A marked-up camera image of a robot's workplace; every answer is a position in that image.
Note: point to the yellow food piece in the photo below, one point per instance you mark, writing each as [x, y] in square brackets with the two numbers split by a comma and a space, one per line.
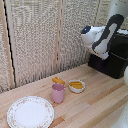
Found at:
[58, 80]

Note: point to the white small bowl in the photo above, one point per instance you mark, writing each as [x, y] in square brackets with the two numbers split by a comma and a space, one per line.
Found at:
[77, 88]

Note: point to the pink cup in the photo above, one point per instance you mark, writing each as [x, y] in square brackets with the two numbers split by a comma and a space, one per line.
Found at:
[57, 93]

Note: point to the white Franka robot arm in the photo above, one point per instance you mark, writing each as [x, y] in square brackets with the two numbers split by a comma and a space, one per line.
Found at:
[103, 36]

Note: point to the yellow food in bowl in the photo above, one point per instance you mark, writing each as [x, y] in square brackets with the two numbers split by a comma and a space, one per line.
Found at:
[76, 84]

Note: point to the white rounded robot base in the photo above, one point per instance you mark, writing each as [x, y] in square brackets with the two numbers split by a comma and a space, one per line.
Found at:
[121, 120]

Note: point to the wide wooden screen post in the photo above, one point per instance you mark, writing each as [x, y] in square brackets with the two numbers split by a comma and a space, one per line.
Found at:
[7, 46]

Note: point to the black air fryer drawer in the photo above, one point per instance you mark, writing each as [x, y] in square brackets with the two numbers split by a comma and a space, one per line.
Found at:
[110, 66]

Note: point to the white floral rim plate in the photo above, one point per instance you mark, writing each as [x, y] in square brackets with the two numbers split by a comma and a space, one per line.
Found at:
[30, 112]

